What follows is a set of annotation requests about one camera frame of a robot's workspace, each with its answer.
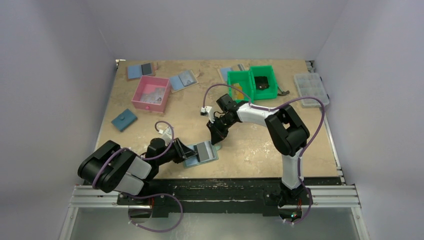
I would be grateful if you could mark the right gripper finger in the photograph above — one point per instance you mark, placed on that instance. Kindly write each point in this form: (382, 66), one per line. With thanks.
(211, 126)
(221, 132)

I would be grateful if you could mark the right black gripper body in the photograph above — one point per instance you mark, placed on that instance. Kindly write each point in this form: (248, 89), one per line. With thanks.
(218, 127)

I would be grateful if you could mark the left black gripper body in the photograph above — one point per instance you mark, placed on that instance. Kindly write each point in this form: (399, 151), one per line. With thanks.
(172, 154)

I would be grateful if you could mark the green card holder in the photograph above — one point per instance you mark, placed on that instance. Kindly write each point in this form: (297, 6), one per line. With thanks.
(193, 161)

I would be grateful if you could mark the grey credit card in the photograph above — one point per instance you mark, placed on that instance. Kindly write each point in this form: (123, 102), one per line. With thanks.
(205, 151)

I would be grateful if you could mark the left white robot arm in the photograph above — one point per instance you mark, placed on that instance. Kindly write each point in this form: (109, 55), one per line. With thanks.
(113, 168)

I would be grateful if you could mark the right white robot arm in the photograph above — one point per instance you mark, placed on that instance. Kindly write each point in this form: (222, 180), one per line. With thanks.
(288, 133)

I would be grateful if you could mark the blue card behind bin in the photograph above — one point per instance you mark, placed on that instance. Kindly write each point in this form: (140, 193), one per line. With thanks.
(223, 71)

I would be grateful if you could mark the cards in pink box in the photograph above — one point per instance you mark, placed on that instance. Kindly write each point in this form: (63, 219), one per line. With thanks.
(154, 97)

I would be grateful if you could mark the dark blue card holder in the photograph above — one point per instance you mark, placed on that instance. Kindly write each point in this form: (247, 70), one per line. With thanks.
(124, 120)

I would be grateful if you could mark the yellow item in bin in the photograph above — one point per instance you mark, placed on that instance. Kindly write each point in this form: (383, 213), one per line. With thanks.
(237, 94)

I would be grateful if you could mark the black item in bin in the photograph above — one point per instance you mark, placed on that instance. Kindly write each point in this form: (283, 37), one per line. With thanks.
(261, 82)

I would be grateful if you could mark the right green bin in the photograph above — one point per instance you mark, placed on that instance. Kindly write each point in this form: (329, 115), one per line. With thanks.
(268, 71)

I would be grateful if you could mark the dark tool beside bin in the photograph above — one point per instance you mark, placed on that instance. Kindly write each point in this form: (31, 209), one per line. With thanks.
(282, 92)

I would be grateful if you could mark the pink open box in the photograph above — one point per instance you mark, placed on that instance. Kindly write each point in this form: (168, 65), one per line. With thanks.
(148, 83)

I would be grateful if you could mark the clear compartment organizer box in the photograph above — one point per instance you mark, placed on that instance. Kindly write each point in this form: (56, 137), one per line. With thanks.
(310, 84)

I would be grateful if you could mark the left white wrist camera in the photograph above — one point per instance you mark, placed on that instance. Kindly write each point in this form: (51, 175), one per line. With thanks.
(166, 134)

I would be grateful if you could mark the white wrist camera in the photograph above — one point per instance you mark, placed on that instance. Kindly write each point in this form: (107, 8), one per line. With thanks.
(206, 111)
(166, 134)

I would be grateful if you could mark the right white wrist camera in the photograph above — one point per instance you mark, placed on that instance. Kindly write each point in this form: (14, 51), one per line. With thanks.
(206, 111)

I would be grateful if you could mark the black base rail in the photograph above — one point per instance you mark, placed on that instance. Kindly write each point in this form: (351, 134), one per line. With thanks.
(225, 196)

